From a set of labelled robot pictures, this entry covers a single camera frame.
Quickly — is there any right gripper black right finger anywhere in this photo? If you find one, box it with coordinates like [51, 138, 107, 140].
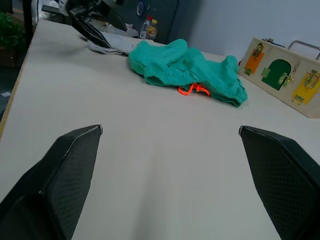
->
[238, 125, 320, 240]

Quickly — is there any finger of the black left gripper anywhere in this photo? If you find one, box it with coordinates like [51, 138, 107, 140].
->
[99, 6, 127, 32]
[70, 11, 113, 49]

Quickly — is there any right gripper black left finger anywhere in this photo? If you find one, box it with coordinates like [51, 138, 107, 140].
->
[0, 124, 104, 240]

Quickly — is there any grey t-shirt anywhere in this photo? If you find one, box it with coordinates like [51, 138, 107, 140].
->
[79, 31, 141, 57]

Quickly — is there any blue tape roll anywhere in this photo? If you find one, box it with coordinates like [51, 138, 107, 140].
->
[136, 0, 149, 17]

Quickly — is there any dark grey cabinet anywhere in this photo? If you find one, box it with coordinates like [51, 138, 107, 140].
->
[117, 0, 199, 45]

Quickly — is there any green leafy plant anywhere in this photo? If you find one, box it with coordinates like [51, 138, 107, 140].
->
[0, 11, 27, 50]

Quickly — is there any wooden latch box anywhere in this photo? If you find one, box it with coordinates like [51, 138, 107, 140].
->
[236, 37, 320, 119]

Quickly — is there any black metal post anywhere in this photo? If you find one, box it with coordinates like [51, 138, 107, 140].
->
[23, 0, 35, 47]

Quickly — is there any green shorts orange drawstring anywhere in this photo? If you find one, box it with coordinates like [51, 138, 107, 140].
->
[127, 38, 249, 109]

